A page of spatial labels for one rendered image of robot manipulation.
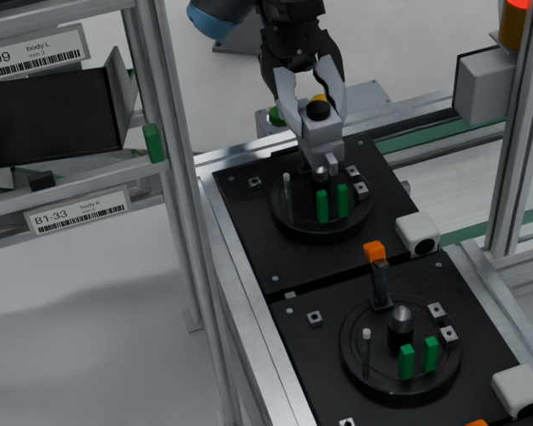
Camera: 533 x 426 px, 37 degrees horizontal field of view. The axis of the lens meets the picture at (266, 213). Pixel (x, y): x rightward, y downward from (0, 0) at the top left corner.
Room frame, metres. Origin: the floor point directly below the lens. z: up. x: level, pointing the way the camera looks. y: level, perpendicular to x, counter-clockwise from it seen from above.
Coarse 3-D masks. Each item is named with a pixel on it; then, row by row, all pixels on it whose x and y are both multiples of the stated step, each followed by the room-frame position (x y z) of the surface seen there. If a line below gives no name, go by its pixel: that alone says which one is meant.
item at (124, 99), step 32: (0, 96) 0.56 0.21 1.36; (32, 96) 0.56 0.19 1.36; (64, 96) 0.56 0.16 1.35; (96, 96) 0.56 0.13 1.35; (128, 96) 0.67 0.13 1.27; (0, 128) 0.55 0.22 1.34; (32, 128) 0.55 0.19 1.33; (64, 128) 0.55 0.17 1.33; (96, 128) 0.55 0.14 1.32; (128, 128) 0.61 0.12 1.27; (0, 160) 0.54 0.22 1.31; (32, 160) 0.54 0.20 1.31
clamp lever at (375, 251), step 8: (368, 248) 0.60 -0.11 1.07; (376, 248) 0.60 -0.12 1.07; (368, 256) 0.60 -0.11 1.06; (376, 256) 0.59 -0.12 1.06; (384, 256) 0.60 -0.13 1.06; (376, 264) 0.58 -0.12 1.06; (384, 264) 0.58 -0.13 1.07; (376, 272) 0.59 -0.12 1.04; (384, 272) 0.59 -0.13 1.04; (376, 280) 0.59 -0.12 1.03; (384, 280) 0.59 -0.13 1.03; (376, 288) 0.58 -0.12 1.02; (384, 288) 0.58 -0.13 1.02; (376, 296) 0.58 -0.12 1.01; (384, 296) 0.58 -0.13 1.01
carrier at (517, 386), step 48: (336, 288) 0.63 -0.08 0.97; (432, 288) 0.61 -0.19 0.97; (288, 336) 0.56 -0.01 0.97; (336, 336) 0.56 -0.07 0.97; (384, 336) 0.54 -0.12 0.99; (432, 336) 0.50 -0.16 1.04; (480, 336) 0.54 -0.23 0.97; (336, 384) 0.49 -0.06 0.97; (384, 384) 0.47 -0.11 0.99; (432, 384) 0.47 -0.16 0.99; (480, 384) 0.47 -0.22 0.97; (528, 384) 0.46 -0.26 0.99
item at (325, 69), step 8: (328, 56) 0.84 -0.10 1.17; (320, 64) 0.83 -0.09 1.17; (328, 64) 0.83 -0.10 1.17; (320, 72) 0.82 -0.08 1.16; (328, 72) 0.82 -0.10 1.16; (336, 72) 0.82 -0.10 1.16; (320, 80) 0.82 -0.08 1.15; (328, 80) 0.81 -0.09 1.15; (336, 80) 0.81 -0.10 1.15; (328, 88) 0.80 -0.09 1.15; (336, 88) 0.80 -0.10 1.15; (344, 88) 0.81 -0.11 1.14; (328, 96) 0.80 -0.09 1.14; (336, 96) 0.79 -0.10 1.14; (344, 96) 0.80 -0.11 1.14; (336, 104) 0.79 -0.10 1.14; (344, 104) 0.79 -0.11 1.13; (344, 112) 0.78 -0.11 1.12; (344, 120) 0.78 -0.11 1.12
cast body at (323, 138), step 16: (304, 112) 0.78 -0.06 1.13; (320, 112) 0.77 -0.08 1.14; (336, 112) 0.77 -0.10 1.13; (304, 128) 0.76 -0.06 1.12; (320, 128) 0.75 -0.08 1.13; (336, 128) 0.75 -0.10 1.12; (304, 144) 0.77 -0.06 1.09; (320, 144) 0.75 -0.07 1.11; (336, 144) 0.75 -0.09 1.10; (320, 160) 0.74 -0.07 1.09; (336, 160) 0.73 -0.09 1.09
